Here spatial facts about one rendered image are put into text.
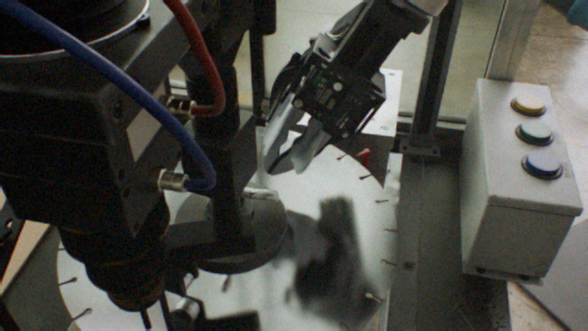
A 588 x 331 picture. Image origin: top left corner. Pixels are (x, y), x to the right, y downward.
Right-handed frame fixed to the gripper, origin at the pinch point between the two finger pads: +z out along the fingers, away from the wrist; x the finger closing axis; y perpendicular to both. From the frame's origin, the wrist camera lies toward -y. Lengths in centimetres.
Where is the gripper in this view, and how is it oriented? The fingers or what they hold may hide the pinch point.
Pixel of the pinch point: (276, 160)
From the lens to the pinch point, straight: 53.6
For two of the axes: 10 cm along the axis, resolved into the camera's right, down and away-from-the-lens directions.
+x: 8.4, 5.1, 1.5
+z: -5.2, 7.1, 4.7
